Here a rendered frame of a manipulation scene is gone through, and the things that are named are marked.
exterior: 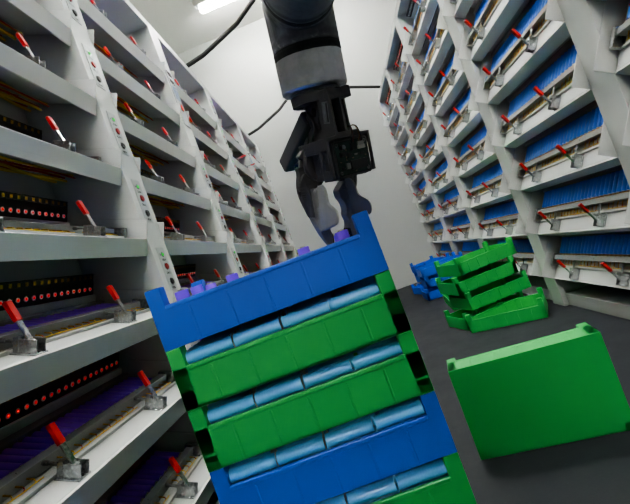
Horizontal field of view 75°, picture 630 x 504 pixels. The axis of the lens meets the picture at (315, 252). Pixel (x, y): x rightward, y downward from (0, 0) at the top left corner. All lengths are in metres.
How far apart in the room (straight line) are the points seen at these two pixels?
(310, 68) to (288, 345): 0.34
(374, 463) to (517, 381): 0.48
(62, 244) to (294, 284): 0.50
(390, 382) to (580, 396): 0.55
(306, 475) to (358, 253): 0.28
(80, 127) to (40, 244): 0.52
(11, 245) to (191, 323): 0.36
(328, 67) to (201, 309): 0.34
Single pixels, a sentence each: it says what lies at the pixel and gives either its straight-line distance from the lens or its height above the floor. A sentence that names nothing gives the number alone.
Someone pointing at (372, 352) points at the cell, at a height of 0.39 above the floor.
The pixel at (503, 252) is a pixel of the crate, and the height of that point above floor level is 0.26.
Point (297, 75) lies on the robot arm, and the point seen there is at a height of 0.75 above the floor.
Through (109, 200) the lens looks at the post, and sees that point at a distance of 1.21.
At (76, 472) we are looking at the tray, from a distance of 0.77.
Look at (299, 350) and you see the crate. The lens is 0.53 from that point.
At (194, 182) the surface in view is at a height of 1.02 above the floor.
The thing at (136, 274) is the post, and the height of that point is 0.65.
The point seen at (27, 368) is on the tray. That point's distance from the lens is 0.73.
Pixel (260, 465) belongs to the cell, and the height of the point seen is 0.30.
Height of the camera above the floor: 0.52
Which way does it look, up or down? 1 degrees up
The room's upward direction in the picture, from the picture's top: 20 degrees counter-clockwise
